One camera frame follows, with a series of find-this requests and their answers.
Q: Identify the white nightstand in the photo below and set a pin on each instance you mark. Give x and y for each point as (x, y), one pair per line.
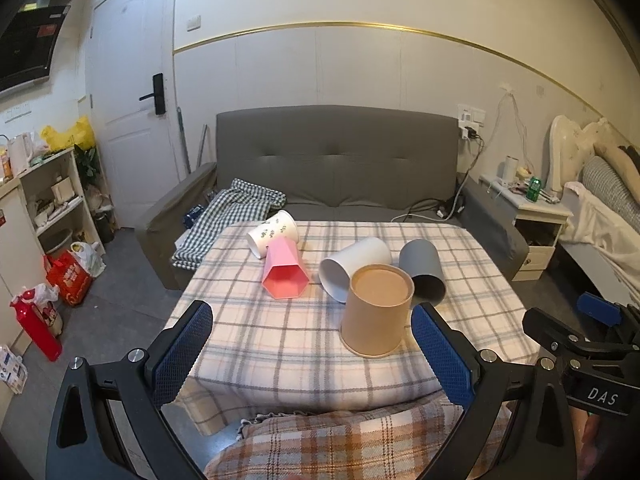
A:
(540, 210)

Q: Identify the green bottle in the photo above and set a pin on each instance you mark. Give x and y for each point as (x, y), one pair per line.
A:
(535, 189)

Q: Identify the white printed box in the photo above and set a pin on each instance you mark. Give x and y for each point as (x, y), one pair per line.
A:
(10, 370)

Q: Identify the green plant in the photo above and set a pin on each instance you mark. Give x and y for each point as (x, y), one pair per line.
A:
(87, 162)

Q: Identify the red fire extinguisher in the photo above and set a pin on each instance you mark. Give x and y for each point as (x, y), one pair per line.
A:
(37, 330)

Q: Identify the plaid tablecloth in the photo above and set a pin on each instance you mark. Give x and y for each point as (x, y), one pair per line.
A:
(280, 340)

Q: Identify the white door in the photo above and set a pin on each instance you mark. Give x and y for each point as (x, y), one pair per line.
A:
(125, 60)

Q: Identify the white cabinet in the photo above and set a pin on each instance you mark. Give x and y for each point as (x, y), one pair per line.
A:
(15, 260)

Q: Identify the grey cup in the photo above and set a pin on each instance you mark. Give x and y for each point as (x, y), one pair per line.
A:
(420, 260)

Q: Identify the white cylindrical humidifier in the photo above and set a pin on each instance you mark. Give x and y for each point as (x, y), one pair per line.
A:
(510, 170)

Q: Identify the white wall socket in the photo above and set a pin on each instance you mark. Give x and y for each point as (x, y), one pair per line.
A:
(470, 115)

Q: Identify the yellow plastic bag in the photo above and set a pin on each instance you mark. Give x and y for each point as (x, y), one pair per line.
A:
(70, 135)

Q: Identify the plain white cup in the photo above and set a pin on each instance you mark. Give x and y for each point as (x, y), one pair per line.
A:
(360, 255)

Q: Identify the blue object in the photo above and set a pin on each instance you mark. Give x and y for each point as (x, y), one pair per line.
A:
(192, 216)

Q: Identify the white shelf unit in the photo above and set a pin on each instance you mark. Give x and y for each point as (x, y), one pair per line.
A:
(50, 166)

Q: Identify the green gingham cloth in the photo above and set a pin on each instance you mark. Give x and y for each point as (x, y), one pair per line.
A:
(220, 220)

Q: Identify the pink hexagonal cup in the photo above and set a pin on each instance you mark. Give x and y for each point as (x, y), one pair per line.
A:
(282, 260)

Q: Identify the power strip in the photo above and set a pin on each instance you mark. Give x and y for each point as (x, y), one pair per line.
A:
(450, 208)

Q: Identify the white light switch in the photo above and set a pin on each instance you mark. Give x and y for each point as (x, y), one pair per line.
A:
(193, 22)

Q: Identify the person's right hand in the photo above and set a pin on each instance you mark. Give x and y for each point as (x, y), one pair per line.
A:
(584, 430)

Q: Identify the black range hood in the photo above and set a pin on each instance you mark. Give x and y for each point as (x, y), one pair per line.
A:
(25, 45)

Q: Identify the grey checked pillow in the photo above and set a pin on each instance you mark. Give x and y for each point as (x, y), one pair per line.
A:
(607, 185)

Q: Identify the brown paper cup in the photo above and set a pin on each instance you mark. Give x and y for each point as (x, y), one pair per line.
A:
(372, 325)

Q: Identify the white and red plastic bag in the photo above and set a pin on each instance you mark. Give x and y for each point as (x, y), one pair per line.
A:
(50, 315)

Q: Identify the brown plaid blanket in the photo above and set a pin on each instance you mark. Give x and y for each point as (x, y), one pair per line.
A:
(340, 445)

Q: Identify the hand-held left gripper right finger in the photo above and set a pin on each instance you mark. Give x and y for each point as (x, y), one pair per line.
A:
(442, 360)

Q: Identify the grey sofa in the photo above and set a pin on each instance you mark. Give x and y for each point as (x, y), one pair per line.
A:
(340, 160)

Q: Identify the white leaf print cup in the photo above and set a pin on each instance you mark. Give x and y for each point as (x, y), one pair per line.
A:
(275, 232)

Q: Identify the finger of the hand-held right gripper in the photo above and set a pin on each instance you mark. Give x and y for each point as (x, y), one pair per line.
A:
(597, 307)
(550, 330)

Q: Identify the white kettle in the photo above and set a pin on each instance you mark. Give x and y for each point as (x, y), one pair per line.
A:
(20, 152)

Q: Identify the red paper bag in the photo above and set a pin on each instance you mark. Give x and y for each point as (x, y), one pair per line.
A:
(70, 277)

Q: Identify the white bed sheet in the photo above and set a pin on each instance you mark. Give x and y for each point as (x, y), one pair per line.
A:
(595, 225)

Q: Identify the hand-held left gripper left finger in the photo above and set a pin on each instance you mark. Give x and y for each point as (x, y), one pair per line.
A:
(182, 355)

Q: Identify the cream bed headboard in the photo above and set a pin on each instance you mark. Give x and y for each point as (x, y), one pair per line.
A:
(565, 145)

